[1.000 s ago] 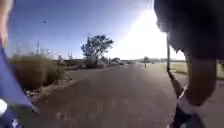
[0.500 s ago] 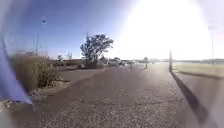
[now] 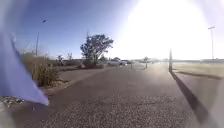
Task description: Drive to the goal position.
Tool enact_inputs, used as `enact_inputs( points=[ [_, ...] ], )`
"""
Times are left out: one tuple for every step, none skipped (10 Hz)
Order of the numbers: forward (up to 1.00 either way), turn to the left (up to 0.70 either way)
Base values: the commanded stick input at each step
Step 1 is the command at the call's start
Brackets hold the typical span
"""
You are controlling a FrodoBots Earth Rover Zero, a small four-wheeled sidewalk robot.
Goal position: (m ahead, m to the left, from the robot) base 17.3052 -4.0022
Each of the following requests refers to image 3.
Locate white car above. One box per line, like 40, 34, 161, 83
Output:
107, 58, 128, 67

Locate concrete kerb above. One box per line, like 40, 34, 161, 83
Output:
43, 67, 114, 97

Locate street lamp pole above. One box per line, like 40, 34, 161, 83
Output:
167, 47, 174, 73

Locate dark green tree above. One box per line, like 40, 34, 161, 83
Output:
79, 33, 115, 70

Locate dry brown bushes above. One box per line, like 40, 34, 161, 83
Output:
20, 53, 62, 88

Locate grey asphalt path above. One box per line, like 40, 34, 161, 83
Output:
9, 62, 224, 128

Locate grey side pavement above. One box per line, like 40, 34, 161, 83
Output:
49, 67, 113, 90

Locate dry grass strip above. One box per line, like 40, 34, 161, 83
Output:
173, 62, 224, 80

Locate tall street light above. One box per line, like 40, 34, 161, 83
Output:
207, 25, 216, 61

